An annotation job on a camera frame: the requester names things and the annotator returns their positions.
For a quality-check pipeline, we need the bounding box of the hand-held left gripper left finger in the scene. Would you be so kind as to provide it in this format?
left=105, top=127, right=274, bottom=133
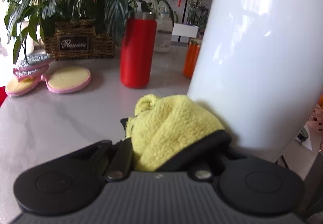
left=69, top=137, right=134, bottom=180

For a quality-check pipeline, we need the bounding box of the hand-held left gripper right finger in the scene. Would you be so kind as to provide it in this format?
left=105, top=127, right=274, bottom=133
left=189, top=148, right=250, bottom=180

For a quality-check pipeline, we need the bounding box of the yellow and black cleaning cloth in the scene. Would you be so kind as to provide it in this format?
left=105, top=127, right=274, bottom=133
left=121, top=94, right=232, bottom=172

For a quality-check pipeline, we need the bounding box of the white container with black handle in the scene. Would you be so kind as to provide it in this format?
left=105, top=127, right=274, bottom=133
left=187, top=0, right=323, bottom=163

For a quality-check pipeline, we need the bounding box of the red thermos bottle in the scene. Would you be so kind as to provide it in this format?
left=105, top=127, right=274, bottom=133
left=120, top=11, right=158, bottom=89

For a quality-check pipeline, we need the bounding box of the orange mug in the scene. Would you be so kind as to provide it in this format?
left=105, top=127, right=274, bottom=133
left=183, top=39, right=203, bottom=78

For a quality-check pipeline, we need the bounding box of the pink plastic basket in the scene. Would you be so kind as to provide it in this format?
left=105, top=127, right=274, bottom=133
left=308, top=110, right=323, bottom=136

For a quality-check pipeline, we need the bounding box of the white plastic bottle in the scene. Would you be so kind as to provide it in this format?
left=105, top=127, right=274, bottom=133
left=153, top=10, right=175, bottom=53

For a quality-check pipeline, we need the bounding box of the red plastic basin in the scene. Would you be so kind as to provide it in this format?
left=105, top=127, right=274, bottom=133
left=0, top=85, right=7, bottom=107

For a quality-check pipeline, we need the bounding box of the white box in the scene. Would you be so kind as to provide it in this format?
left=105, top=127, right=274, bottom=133
left=171, top=23, right=200, bottom=44

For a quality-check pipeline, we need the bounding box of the peace lily in wicker basket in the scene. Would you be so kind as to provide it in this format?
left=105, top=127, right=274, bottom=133
left=0, top=0, right=185, bottom=61

